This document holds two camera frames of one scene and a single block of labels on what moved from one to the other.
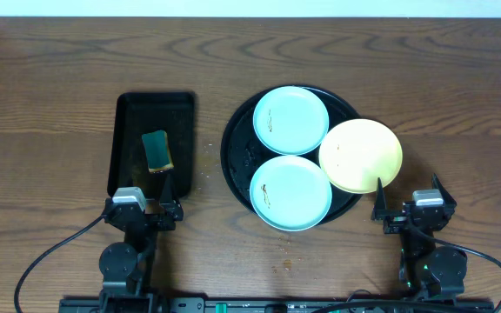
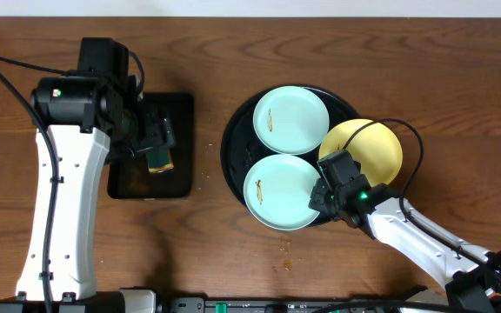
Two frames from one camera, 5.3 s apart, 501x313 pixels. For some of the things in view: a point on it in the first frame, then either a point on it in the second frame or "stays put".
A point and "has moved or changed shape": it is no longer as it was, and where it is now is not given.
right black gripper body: [413, 218] to [318, 199]
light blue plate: [290, 193] has moved or changed shape
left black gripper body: [144, 217] to [163, 133]
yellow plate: [357, 153] stays put
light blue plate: [291, 119] stays put
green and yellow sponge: [156, 149] stays put
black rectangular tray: [136, 113] stays put
